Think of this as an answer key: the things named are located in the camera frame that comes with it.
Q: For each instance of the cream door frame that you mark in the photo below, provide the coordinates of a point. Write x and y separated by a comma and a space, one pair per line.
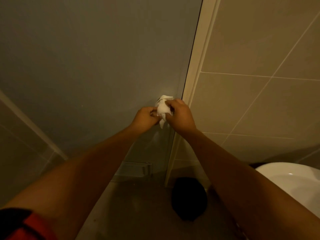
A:
192, 79

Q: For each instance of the white toilet bowl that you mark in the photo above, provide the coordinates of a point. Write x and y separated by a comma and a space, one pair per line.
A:
295, 183

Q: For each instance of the person's right fingers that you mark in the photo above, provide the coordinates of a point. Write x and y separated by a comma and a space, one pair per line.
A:
172, 107

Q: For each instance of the person's left forearm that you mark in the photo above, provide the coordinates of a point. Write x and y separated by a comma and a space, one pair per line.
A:
75, 182

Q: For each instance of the person's left fingers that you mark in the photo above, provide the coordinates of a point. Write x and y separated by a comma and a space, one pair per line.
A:
154, 114

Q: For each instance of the metal door vent plate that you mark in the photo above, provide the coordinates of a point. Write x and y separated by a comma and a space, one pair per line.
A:
135, 169

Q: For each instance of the white tissue paper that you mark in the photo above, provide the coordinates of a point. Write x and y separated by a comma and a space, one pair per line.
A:
163, 108

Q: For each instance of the grey door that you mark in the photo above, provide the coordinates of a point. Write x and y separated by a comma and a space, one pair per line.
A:
100, 72

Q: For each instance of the black waste bin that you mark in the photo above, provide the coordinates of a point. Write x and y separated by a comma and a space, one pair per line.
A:
189, 198

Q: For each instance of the person's right forearm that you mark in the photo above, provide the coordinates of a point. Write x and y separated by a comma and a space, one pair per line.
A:
250, 187

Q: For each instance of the person's right hand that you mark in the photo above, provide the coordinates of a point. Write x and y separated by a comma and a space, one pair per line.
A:
182, 116

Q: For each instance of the red and black sleeve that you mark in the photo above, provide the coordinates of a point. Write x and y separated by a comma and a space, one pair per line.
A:
22, 226

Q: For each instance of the person's left hand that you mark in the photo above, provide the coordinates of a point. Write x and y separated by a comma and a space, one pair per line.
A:
144, 119

